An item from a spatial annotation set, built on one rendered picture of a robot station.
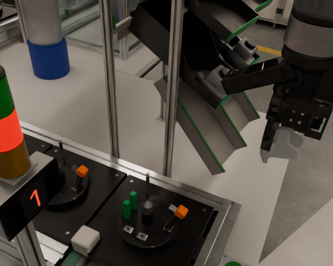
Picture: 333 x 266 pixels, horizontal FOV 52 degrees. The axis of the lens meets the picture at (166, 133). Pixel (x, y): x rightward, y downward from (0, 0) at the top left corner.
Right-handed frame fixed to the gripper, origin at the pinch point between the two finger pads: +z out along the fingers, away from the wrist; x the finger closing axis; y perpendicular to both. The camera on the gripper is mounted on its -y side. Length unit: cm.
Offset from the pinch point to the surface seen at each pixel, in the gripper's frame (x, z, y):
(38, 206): -23.5, 4.7, -29.2
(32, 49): 47, 23, -101
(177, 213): -5.9, 16.5, -12.4
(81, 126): 28, 37, -64
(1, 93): -23.9, -16.3, -29.3
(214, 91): 16.5, 0.7, -14.6
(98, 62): 73, 37, -88
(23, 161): -23.8, -5.0, -29.4
